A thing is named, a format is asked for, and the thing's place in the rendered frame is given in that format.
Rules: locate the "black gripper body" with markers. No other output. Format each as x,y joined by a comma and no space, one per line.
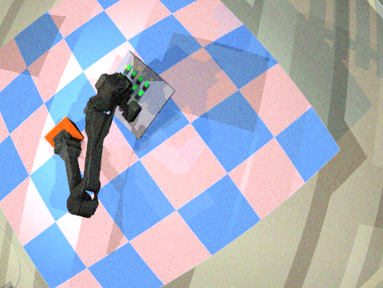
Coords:
131,110

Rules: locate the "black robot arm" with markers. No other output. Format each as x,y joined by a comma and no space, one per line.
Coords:
97,125

